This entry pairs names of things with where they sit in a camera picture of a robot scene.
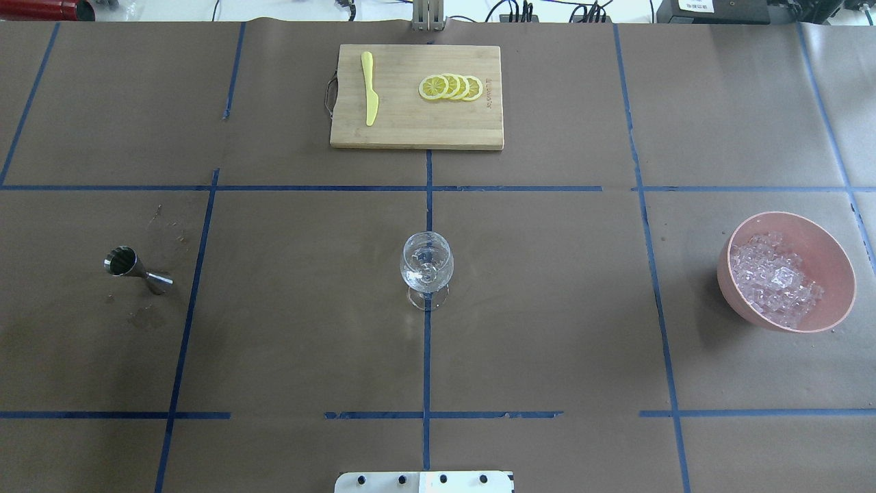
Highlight clear wine glass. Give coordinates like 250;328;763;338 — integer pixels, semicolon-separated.
399;231;454;312

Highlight yellow plastic knife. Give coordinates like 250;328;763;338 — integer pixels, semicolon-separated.
361;51;381;126

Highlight red cylinder bottle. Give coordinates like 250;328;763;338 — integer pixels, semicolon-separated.
1;0;96;22

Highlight steel jigger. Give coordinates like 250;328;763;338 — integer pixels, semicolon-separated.
103;244;173;294

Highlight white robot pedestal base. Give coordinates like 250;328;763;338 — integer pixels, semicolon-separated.
334;470;515;492

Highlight lemon slice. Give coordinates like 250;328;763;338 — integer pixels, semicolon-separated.
418;75;450;101
441;74;456;100
462;75;484;102
450;74;470;101

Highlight pile of ice cubes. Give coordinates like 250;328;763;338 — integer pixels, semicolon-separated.
729;231;825;329

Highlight pink bowl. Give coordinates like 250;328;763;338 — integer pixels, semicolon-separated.
716;210;857;334

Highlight bamboo cutting board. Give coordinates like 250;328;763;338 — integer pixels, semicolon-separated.
331;44;506;151

